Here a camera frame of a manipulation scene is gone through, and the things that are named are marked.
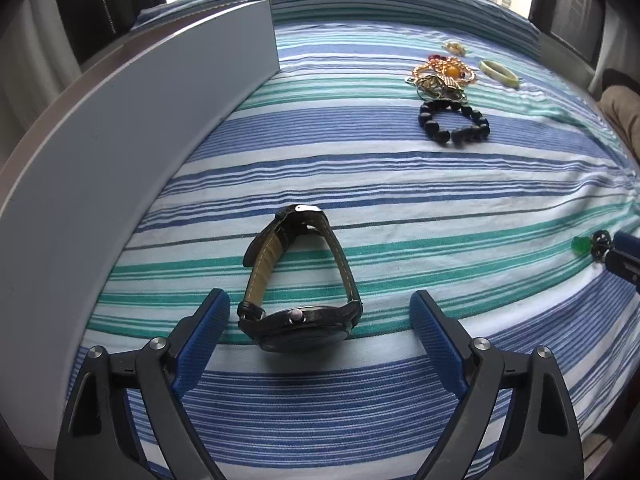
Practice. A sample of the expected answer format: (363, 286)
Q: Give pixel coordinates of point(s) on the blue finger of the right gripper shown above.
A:
(627, 244)
(624, 266)

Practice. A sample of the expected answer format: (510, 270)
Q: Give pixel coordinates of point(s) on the green charm keychain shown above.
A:
(596, 245)

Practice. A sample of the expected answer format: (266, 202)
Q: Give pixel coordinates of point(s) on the beige folded blanket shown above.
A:
(621, 106)

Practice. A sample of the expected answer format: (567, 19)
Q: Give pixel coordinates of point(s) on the black leather wristwatch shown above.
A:
(301, 294)

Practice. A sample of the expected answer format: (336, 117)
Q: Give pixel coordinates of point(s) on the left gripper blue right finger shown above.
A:
(539, 438)

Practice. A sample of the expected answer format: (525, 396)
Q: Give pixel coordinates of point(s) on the purple dark clothing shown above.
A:
(615, 78)

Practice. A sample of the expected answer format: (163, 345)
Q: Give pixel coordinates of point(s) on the white curtain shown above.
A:
(37, 65)
(619, 50)

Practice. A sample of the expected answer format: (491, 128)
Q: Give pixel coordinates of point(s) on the white curtain left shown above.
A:
(37, 65)

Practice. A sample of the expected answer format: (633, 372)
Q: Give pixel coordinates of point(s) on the grey open storage box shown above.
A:
(72, 196)

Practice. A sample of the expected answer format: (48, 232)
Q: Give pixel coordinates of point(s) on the white curtain right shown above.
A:
(619, 50)

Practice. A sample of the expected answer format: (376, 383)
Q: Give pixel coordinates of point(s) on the blue green striped bedsheet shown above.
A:
(433, 176)

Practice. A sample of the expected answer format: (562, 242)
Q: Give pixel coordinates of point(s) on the pale green jade bangle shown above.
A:
(500, 73)

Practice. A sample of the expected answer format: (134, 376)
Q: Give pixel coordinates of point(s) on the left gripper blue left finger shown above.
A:
(99, 439)

